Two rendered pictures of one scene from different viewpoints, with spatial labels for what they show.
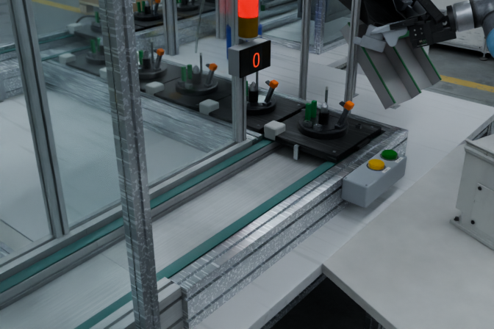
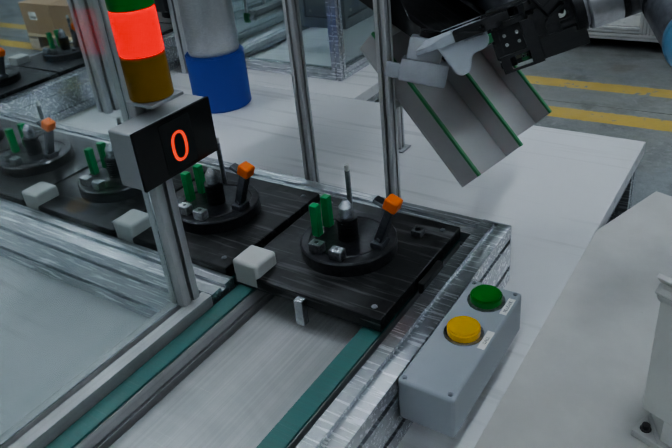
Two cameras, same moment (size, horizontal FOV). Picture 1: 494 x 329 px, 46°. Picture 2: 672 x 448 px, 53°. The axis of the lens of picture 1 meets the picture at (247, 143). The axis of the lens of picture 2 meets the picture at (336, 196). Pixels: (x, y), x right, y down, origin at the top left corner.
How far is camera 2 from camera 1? 0.70 m
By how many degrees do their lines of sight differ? 4
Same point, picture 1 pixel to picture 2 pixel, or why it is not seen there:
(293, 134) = (292, 269)
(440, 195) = (595, 359)
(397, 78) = (475, 122)
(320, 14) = (333, 17)
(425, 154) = (544, 258)
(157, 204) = not seen: outside the picture
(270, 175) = (251, 376)
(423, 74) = (517, 106)
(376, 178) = (470, 370)
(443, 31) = (563, 32)
